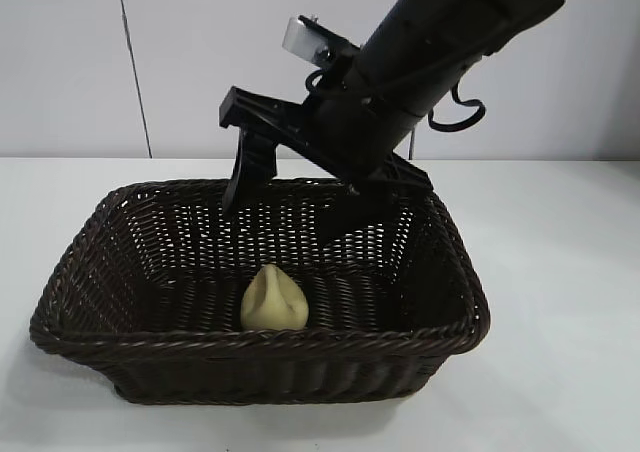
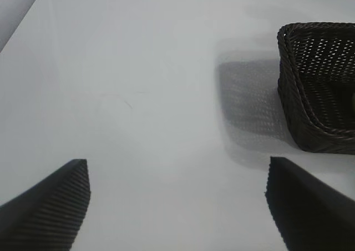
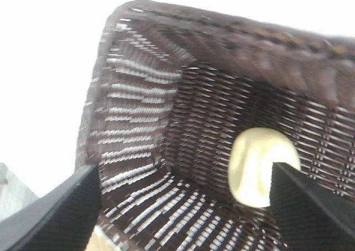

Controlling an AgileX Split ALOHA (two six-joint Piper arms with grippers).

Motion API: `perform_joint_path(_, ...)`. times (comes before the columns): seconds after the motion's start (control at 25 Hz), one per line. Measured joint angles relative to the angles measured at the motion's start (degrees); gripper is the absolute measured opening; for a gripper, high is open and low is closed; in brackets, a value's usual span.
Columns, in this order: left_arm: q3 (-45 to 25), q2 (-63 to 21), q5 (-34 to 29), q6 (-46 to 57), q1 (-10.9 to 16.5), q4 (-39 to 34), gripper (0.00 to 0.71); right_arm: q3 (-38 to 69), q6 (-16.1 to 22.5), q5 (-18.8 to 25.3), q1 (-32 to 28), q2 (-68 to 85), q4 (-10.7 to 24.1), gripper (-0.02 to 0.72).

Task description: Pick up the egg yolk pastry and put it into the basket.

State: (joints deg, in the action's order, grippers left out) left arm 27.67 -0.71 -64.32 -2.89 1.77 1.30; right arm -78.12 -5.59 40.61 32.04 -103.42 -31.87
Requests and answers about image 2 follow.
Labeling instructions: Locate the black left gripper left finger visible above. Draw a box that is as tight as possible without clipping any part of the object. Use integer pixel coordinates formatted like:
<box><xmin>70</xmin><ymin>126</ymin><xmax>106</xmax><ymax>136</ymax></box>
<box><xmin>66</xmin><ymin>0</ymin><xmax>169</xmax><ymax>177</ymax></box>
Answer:
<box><xmin>0</xmin><ymin>158</ymin><xmax>91</xmax><ymax>251</ymax></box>

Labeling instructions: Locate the dark brown woven basket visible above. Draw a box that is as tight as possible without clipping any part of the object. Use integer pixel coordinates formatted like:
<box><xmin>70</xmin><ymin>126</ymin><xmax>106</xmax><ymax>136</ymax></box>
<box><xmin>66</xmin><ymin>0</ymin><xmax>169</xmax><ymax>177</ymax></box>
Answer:
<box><xmin>276</xmin><ymin>22</ymin><xmax>355</xmax><ymax>153</ymax></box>

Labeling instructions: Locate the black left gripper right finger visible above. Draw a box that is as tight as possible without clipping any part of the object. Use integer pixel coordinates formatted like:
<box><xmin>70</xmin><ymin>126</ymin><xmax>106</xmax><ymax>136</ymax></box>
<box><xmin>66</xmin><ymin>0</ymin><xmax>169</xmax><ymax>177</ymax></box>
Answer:
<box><xmin>265</xmin><ymin>156</ymin><xmax>355</xmax><ymax>251</ymax></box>

